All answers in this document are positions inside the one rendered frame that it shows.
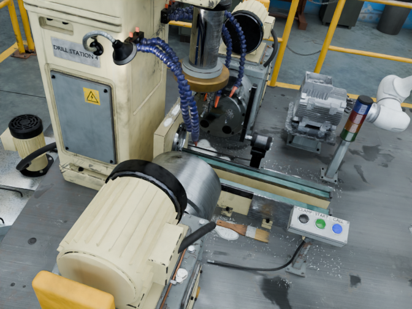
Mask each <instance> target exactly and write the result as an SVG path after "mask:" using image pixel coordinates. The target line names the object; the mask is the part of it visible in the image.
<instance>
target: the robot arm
mask: <svg viewBox="0 0 412 309"><path fill-rule="evenodd" d="M411 90H412V76H409V77H407V78H400V77H398V76H396V75H388V76H386V77H385V78H383V79H382V81H381V82H380V84H379V86H378V91H377V94H376V103H373V104H372V107H371V109H370V111H369V113H368V114H367V116H366V119H365V120H364V121H367V122H369V123H372V124H374V125H375V126H377V127H379V128H381V129H384V130H387V131H392V132H402V131H404V130H405V129H406V128H407V127H408V125H409V123H410V117H409V116H408V115H407V114H406V113H405V112H403V111H402V108H401V106H400V104H401V103H402V102H403V101H404V100H405V99H406V98H407V97H408V96H409V95H410V91H411ZM346 102H347V104H346V108H345V109H344V112H346V113H349V112H351V111H352V109H353V107H354V104H355V101H354V100H352V99H349V96H348V95H347V98H346Z"/></svg>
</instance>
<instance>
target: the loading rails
mask: <svg viewBox="0 0 412 309"><path fill-rule="evenodd" d="M182 152H185V153H189V154H192V155H194V156H198V157H199V158H201V159H202V160H203V161H205V162H206V163H207V164H209V165H210V166H211V167H212V168H213V170H214V171H215V172H216V174H217V175H218V177H219V180H220V182H221V194H220V197H219V199H218V203H217V205H216V206H217V207H221V208H223V209H222V211H221V214H222V215H226V216H229V217H231V214H232V211H233V212H237V213H241V214H243V215H247V218H251V219H255V220H257V221H261V222H262V223H261V227H264V228H268V229H271V228H272V225H273V226H277V227H280V228H283V229H287V227H288V222H289V217H290V213H291V210H292V208H293V206H298V207H302V208H306V209H308V210H312V211H314V212H318V213H322V214H325V215H329V216H332V208H330V209H329V210H327V207H328V206H329V204H330V202H331V200H332V198H333V189H334V188H333V187H330V186H326V185H322V184H320V183H316V182H313V181H309V180H305V179H303V178H299V177H295V176H292V175H288V174H284V173H281V172H277V171H274V170H270V169H266V168H263V167H261V169H257V168H254V167H250V166H246V165H244V164H240V163H237V162H233V161H229V160H227V159H223V158H219V157H216V156H212V155H209V154H205V153H201V152H198V151H194V150H190V149H188V148H184V147H183V149H182Z"/></svg>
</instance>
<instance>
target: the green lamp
mask: <svg viewBox="0 0 412 309"><path fill-rule="evenodd" d="M357 134H358V132H357V133H352V132H349V131H347V130H346V129H345V127H344V128H343V130H342V132H341V137H342V138H343V139H345V140H347V141H353V140H355V138H356V136H357Z"/></svg>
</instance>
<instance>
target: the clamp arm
mask: <svg viewBox="0 0 412 309"><path fill-rule="evenodd" d="M257 89H258V84H255V83H253V85H252V87H250V90H249V93H250V96H249V100H248V105H247V108H246V113H245V118H244V121H242V125H241V127H242V131H241V134H240V140H239V142H244V141H245V140H246V139H247V138H246V137H248V135H247V134H246V133H247V130H248V125H249V122H250V117H251V112H252V109H253V104H254V100H255V97H256V92H257Z"/></svg>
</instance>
